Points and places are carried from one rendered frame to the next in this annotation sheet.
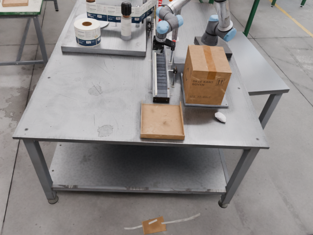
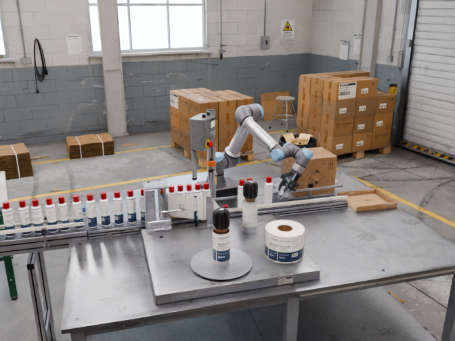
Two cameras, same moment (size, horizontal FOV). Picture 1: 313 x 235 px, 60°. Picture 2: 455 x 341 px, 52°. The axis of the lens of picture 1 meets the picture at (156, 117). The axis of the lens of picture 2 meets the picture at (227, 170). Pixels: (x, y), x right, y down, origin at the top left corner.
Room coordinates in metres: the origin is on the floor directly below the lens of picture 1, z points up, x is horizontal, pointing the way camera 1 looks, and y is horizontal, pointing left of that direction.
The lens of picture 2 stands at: (2.61, 2.70, 2.10)
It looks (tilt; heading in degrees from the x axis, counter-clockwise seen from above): 19 degrees down; 260
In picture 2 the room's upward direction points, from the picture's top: straight up
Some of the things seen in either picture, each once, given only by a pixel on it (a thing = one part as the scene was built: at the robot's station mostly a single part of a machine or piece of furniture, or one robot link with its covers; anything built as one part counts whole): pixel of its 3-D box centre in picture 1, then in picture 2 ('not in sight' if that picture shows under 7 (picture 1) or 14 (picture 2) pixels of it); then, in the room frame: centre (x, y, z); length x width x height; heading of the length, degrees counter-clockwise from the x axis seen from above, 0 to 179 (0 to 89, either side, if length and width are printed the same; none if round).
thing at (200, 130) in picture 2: not in sight; (202, 132); (2.30, -0.01, 1.38); 0.17 x 0.10 x 0.19; 61
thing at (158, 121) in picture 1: (161, 118); (366, 199); (1.19, -0.03, 0.85); 0.30 x 0.26 x 0.04; 6
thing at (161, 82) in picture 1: (158, 37); (224, 214); (2.18, 0.06, 0.86); 1.65 x 0.08 x 0.04; 6
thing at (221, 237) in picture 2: (91, 4); (221, 236); (2.30, 0.68, 1.04); 0.09 x 0.09 x 0.29
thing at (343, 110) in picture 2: not in sight; (344, 115); (-0.20, -3.67, 0.57); 1.20 x 0.85 x 1.14; 18
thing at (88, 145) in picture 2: not in sight; (89, 145); (3.52, -4.31, 0.11); 0.65 x 0.54 x 0.22; 13
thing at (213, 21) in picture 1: (215, 24); (216, 162); (2.17, -0.39, 1.05); 0.13 x 0.12 x 0.14; 38
